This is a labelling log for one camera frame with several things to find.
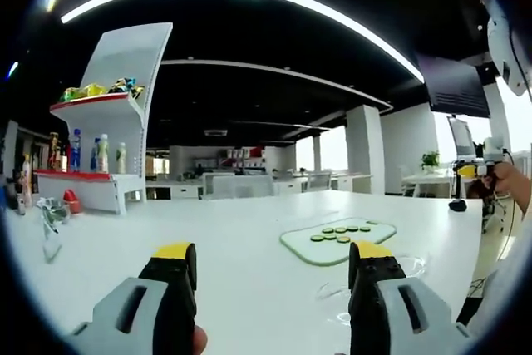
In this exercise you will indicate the red plastic container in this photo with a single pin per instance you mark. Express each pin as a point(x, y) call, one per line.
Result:
point(72, 202)

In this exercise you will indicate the yellow black snack packet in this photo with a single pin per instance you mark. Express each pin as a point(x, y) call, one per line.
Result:
point(138, 92)

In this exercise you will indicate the row of cucumber slices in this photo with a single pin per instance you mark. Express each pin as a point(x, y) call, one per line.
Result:
point(340, 229)

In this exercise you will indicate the pale cream drink bottle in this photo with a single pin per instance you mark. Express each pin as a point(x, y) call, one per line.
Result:
point(121, 159)

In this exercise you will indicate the person's left hand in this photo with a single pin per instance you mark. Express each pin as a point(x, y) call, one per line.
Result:
point(201, 339)

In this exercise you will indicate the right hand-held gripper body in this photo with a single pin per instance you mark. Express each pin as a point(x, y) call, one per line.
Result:
point(493, 149)

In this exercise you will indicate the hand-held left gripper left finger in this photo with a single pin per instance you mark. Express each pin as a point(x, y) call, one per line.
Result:
point(166, 288)

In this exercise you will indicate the clear glass petri dish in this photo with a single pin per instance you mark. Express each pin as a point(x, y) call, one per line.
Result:
point(411, 265)

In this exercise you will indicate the person's right hand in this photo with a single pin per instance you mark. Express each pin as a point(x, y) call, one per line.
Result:
point(505, 178)

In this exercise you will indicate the yellow green snack packet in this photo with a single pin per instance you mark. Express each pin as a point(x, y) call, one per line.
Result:
point(83, 92)

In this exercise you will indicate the white chest device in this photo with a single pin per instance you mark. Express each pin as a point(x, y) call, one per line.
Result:
point(505, 47)

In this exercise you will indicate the large dark wall screen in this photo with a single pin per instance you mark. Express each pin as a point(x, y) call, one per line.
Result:
point(457, 89)

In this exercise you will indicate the black computer mouse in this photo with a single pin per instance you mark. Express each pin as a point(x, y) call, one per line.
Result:
point(458, 205)

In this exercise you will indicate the white framed monitor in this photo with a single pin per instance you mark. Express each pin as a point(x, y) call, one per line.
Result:
point(461, 136)

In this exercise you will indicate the blue white drink bottle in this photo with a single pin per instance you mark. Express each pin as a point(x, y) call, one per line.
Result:
point(95, 155)

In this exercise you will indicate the green potted plant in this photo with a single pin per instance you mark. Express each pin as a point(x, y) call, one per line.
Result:
point(430, 160)

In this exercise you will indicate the white red display shelf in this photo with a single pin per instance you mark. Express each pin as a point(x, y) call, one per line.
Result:
point(124, 55)

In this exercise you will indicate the red yellow tall can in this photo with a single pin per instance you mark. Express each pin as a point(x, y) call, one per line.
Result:
point(54, 150)

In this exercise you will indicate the white bottle green cap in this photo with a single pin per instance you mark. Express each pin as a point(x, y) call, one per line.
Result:
point(104, 153)

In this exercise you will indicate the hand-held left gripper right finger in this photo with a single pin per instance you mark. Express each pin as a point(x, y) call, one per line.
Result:
point(374, 288)

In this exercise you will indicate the background display shelf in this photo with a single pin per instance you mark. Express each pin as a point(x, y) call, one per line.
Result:
point(228, 157)

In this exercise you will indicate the green rimmed cutting board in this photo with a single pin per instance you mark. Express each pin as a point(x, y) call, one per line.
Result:
point(376, 236)

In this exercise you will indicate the blue black snack packet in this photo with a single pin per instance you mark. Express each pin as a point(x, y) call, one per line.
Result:
point(122, 85)

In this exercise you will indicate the white orange bottle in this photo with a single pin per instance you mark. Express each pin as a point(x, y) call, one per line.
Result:
point(26, 180)

